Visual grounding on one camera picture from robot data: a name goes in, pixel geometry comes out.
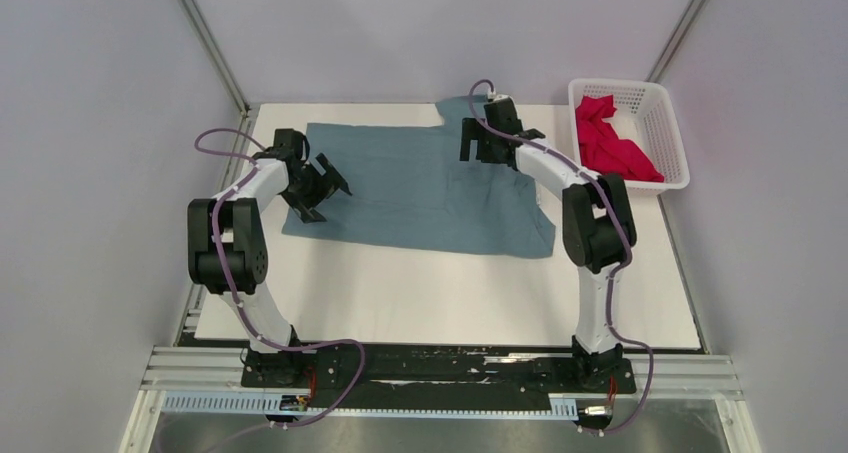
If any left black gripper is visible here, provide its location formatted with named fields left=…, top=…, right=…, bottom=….
left=281, top=155, right=350, bottom=224

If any teal blue t-shirt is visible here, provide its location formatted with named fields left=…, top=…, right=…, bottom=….
left=282, top=97, right=556, bottom=259

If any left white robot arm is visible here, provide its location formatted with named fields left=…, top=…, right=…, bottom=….
left=187, top=128, right=350, bottom=388

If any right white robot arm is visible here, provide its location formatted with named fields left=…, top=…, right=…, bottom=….
left=459, top=95, right=637, bottom=393

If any red t-shirt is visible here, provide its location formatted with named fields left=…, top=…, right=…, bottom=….
left=575, top=95, right=665, bottom=183

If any white plastic basket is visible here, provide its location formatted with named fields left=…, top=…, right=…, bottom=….
left=568, top=78, right=690, bottom=196

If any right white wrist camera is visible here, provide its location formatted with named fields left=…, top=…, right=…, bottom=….
left=486, top=92, right=511, bottom=102

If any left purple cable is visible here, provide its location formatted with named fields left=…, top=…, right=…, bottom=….
left=193, top=127, right=367, bottom=431

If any purple cable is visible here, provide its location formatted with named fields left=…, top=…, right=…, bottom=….
left=193, top=127, right=367, bottom=431
left=467, top=79, right=656, bottom=437

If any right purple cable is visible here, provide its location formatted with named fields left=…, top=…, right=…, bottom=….
left=467, top=79, right=656, bottom=437

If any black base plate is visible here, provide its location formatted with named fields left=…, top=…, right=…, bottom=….
left=178, top=333, right=707, bottom=413

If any right corner metal post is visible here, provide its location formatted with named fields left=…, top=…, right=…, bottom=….
left=646, top=0, right=709, bottom=83

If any corner metal post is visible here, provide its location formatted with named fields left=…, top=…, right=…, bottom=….
left=646, top=0, right=709, bottom=83
left=177, top=0, right=250, bottom=117

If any slotted cable duct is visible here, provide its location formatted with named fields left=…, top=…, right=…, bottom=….
left=160, top=391, right=579, bottom=421

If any left corner metal post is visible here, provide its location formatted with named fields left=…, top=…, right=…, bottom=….
left=177, top=0, right=250, bottom=117

